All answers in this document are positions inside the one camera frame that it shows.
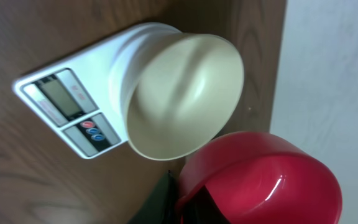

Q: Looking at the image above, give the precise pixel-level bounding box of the white digital kitchen scale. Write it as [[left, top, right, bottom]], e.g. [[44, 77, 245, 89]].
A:
[[12, 22, 183, 160]]

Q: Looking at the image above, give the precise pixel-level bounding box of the red plastic measuring scoop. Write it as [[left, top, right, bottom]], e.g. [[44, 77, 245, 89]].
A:
[[176, 132, 342, 224]]

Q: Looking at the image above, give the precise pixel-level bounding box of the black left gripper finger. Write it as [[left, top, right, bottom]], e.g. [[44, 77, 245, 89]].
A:
[[127, 170, 178, 224]]

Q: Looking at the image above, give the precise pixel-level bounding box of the cream round bowl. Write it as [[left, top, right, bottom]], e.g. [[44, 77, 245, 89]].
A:
[[110, 32, 245, 161]]

